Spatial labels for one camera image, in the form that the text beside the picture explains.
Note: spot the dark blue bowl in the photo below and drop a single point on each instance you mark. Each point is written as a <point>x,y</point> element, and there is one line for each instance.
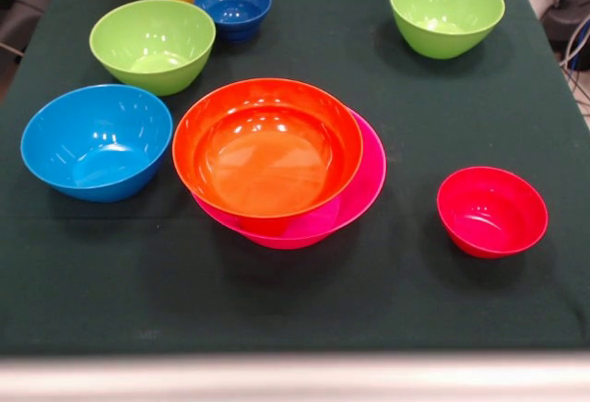
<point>232,5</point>

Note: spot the orange bowl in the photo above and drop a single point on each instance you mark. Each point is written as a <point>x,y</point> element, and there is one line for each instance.
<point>267,153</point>

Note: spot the green bowl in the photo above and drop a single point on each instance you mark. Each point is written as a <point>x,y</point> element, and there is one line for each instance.
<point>152,38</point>
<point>444,10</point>

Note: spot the light blue bowl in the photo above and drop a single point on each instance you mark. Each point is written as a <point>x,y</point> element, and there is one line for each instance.
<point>92,144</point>

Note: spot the large pink bowl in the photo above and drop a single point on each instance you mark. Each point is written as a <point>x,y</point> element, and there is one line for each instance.
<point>369,167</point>

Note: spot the dark green tablecloth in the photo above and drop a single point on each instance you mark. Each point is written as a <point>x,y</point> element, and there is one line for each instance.
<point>138,282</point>

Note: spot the small crimson bowl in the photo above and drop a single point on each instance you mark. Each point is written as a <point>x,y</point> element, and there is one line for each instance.
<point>491,213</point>

